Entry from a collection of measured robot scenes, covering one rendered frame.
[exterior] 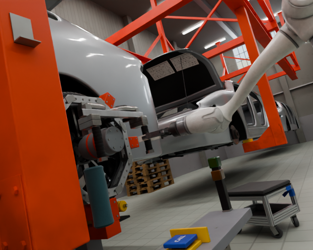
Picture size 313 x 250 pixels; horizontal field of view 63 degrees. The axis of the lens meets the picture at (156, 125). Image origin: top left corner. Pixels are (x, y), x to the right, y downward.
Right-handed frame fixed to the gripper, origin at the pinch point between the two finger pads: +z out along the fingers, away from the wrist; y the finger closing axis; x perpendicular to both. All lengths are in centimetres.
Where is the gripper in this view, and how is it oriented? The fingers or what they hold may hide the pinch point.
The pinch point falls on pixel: (147, 138)
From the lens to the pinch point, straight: 135.9
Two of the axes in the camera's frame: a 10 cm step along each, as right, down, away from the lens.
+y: 5.6, -0.1, 8.3
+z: -8.0, 2.7, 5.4
